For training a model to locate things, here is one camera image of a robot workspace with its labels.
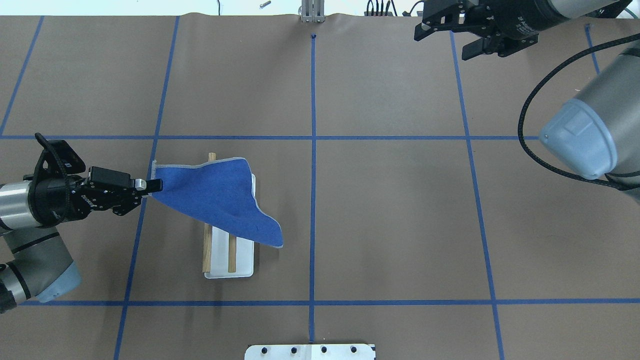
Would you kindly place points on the aluminium frame post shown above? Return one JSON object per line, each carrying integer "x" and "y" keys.
{"x": 312, "y": 11}

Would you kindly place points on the white wooden towel rack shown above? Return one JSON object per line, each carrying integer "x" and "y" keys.
{"x": 226, "y": 256}

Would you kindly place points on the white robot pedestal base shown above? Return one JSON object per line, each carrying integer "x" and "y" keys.
{"x": 332, "y": 351}

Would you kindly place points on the blue towel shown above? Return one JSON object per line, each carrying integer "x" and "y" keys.
{"x": 219, "y": 193}

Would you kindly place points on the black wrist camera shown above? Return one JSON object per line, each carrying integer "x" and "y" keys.
{"x": 57, "y": 158}

